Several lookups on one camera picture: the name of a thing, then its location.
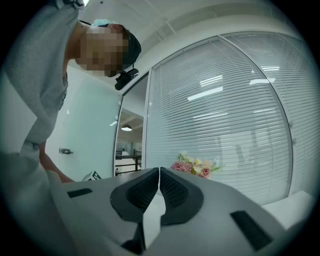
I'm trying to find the pink and white flower bouquet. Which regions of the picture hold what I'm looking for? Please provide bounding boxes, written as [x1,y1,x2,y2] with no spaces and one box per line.
[171,151,226,179]

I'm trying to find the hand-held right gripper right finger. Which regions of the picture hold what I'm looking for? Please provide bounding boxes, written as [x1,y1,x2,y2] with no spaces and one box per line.
[146,166,288,256]

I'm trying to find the glass wall with white blinds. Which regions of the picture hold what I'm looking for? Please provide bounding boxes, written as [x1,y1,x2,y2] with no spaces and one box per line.
[145,31,320,206]

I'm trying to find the gray shoulder strap with buckle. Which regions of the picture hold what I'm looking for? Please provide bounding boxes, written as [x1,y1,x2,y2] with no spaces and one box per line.
[57,0,86,10]

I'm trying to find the person's head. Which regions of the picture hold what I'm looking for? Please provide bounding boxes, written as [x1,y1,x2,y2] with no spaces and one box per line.
[64,21,131,78]

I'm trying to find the black metal railing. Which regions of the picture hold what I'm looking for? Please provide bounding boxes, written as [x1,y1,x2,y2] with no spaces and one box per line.
[114,149,143,176]

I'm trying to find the person's left forearm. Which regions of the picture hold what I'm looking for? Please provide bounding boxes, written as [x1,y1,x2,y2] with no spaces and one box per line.
[38,140,76,185]

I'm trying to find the person's gray shirt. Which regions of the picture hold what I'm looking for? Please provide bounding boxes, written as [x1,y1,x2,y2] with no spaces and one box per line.
[3,0,82,163]

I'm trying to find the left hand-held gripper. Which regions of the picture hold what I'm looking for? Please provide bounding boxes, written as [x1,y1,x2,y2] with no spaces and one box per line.
[81,170,103,183]

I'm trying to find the frosted glass door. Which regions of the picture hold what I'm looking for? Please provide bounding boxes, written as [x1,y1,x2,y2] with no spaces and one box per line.
[47,64,124,183]

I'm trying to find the black head mount strap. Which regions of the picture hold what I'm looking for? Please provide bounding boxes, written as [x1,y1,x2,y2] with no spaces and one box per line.
[122,30,142,72]

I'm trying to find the black head-mounted camera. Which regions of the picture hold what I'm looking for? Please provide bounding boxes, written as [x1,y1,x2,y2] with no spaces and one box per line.
[114,67,140,91]

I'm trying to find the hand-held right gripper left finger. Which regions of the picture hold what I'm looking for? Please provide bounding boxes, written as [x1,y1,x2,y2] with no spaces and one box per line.
[49,166,161,254]

